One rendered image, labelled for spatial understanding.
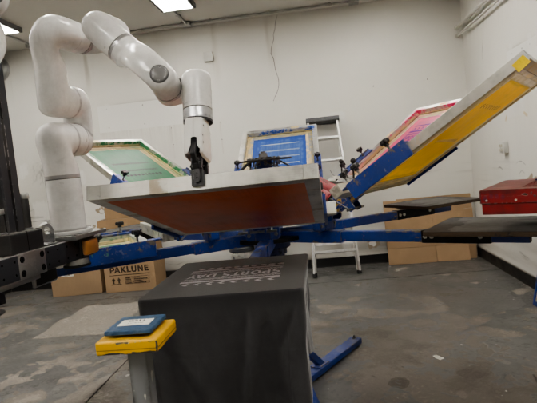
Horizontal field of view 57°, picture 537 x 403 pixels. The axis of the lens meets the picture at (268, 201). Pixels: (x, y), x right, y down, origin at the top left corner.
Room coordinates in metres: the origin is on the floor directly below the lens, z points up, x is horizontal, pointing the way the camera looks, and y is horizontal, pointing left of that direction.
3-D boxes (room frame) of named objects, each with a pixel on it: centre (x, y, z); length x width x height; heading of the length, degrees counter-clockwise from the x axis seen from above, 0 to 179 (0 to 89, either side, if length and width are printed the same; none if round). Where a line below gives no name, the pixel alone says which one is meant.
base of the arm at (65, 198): (1.41, 0.59, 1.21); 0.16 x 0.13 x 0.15; 78
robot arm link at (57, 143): (1.42, 0.57, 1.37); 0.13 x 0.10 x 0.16; 163
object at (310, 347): (1.50, -0.08, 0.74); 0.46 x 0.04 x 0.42; 174
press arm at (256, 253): (2.01, 0.07, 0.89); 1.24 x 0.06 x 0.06; 174
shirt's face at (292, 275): (1.52, 0.13, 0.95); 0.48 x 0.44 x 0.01; 174
